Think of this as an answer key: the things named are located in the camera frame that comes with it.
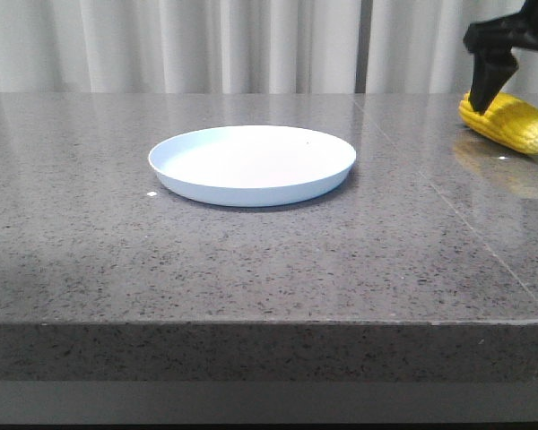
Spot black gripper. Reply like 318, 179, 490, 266
463, 0, 538, 113

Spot yellow corn cob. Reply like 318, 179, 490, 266
458, 92, 538, 155

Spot light blue round plate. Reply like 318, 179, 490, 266
148, 125, 357, 207

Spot grey pleated curtain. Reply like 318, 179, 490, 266
0, 1, 521, 94

